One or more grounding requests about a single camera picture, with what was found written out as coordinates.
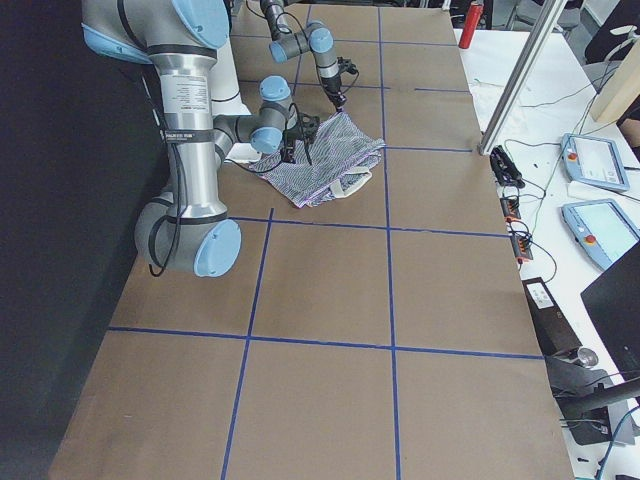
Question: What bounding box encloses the red cylinder tube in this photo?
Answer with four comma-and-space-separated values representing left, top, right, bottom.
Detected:
458, 0, 484, 50

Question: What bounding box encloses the long black box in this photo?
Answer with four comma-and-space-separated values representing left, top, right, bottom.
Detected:
522, 277, 581, 356

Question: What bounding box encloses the aluminium frame post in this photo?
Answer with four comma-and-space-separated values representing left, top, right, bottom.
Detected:
478, 0, 567, 155

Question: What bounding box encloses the black monitor stand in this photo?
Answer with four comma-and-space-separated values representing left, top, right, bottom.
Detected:
545, 356, 639, 446

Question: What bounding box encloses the orange black usb hub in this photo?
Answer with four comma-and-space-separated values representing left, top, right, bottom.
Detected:
510, 231, 533, 264
500, 196, 522, 223

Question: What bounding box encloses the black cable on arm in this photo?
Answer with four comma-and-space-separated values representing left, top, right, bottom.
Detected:
139, 69, 186, 277

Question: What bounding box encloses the far blue teach pendant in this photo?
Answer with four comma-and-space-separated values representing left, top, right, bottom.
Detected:
561, 133, 630, 193

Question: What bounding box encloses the brown paper table cover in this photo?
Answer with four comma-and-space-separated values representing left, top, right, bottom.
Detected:
49, 5, 573, 479

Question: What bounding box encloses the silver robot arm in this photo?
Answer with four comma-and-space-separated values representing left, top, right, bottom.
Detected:
259, 0, 359, 112
82, 1, 319, 277

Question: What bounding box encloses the black folded tripod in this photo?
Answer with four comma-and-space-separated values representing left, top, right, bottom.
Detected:
489, 145, 525, 189

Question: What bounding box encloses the clear plastic bag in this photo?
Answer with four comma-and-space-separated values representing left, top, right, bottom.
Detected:
469, 79, 527, 138

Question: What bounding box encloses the blue white striped polo shirt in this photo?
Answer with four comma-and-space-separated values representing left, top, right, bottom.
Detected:
249, 112, 385, 208

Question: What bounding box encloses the near blue teach pendant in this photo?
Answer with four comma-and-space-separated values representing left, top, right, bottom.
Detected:
561, 199, 639, 270

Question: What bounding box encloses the wooden board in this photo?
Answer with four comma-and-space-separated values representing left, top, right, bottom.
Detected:
590, 25, 639, 124

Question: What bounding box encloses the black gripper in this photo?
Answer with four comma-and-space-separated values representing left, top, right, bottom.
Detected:
321, 56, 358, 112
281, 112, 320, 166

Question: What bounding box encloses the blue teach pendant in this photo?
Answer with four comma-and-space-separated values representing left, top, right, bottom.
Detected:
561, 133, 630, 193
561, 199, 639, 270

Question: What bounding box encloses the black monitor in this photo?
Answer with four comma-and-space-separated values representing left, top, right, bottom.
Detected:
581, 244, 640, 380

